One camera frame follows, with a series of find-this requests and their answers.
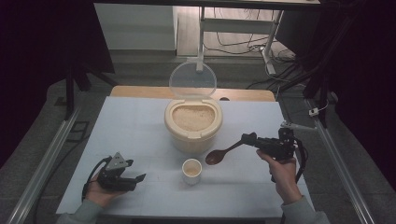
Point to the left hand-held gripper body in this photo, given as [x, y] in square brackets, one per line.
[113, 180]

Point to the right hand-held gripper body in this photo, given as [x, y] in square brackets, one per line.
[278, 147]

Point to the brown wooden spoon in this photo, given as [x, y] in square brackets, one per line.
[216, 157]

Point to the small white cup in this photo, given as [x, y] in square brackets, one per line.
[191, 179]

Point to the rice portion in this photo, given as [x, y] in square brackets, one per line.
[191, 170]

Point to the cream rice container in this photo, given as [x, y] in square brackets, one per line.
[193, 141]

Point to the uncooked rice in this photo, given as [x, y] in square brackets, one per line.
[193, 118]

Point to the person's left hand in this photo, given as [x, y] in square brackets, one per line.
[99, 196]

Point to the person's right hand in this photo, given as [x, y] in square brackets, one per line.
[285, 180]

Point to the white table sheet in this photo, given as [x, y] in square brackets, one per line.
[140, 130]

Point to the small white box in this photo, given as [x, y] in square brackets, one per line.
[313, 112]

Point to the black metal stand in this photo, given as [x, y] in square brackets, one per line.
[320, 90]

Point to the clear container lid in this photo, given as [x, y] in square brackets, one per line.
[193, 79]

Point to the black tripod stand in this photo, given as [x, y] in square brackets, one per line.
[70, 93]

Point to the dark curtain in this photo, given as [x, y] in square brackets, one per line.
[370, 77]
[31, 62]

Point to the white panel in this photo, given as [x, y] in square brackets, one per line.
[134, 26]

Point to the black floor frame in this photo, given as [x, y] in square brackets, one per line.
[77, 132]

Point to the aluminium rail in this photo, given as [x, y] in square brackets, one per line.
[46, 168]
[339, 168]

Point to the white desk frame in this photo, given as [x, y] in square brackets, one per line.
[236, 26]

